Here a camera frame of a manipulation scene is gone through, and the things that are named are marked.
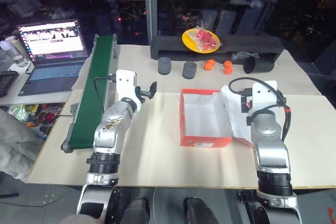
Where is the green conveyor belt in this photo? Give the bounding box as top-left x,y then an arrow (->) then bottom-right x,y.
61,34 -> 118,154

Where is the person in grey clothing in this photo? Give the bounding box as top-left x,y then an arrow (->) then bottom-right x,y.
0,108 -> 47,183

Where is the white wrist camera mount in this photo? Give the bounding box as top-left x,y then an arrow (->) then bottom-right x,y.
115,69 -> 142,106
246,80 -> 279,114

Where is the black cylindrical cup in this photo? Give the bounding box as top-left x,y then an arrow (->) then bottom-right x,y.
243,56 -> 275,75

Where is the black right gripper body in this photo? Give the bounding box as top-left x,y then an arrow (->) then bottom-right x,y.
240,87 -> 254,112

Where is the grey foam cylinder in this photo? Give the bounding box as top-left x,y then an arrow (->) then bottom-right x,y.
182,61 -> 198,80
157,57 -> 172,76

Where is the yellow plate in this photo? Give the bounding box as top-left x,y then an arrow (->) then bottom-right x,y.
182,28 -> 222,54

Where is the open grey laptop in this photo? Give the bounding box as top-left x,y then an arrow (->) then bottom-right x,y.
16,18 -> 90,97

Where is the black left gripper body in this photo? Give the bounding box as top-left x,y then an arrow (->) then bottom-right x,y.
135,86 -> 149,102

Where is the clear plastic bottle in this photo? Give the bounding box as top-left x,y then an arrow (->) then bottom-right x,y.
0,36 -> 30,68

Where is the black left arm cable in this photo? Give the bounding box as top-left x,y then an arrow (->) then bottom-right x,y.
93,74 -> 118,116

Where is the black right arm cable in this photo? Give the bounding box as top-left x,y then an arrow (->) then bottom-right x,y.
228,77 -> 292,141

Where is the long black foam block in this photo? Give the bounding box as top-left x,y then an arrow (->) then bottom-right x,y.
150,34 -> 286,62

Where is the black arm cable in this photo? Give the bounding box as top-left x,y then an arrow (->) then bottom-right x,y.
228,77 -> 292,141
93,74 -> 118,116

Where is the crumpled black plastic piece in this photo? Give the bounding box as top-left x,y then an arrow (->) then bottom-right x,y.
232,51 -> 260,61

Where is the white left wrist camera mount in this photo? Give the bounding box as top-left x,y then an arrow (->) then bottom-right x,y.
115,69 -> 142,106

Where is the grey metal pole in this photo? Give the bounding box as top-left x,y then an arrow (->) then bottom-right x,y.
144,0 -> 159,45

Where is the black keypad device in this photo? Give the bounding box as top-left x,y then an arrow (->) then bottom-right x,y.
0,70 -> 19,98

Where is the plastic bag of red pieces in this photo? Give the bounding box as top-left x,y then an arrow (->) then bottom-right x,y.
189,26 -> 219,52

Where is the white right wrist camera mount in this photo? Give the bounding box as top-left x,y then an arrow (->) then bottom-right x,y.
246,80 -> 279,114

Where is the red cardboard box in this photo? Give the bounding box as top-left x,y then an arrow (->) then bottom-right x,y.
180,84 -> 255,148

